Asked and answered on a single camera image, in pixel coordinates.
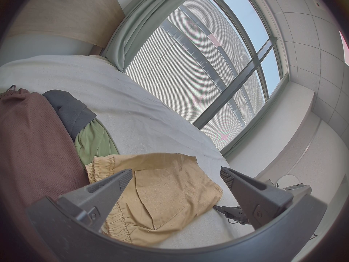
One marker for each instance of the black garment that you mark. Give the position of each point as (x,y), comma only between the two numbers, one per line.
(68,110)

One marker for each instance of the tan shorts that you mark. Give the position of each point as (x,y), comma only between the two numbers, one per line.
(169,195)

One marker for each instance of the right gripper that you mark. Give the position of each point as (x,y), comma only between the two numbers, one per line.
(237,214)

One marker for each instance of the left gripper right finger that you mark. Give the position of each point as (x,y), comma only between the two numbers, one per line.
(253,198)

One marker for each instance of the brown garment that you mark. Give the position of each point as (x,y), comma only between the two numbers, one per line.
(35,151)

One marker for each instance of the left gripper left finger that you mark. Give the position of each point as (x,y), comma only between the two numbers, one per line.
(103,194)

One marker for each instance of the grey-green curtain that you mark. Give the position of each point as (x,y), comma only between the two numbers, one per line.
(131,37)

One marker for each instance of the bed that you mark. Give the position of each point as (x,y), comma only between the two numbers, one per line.
(122,97)

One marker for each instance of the green garment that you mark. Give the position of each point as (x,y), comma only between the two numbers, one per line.
(92,143)

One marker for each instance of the window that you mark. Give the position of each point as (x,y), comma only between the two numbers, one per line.
(190,64)

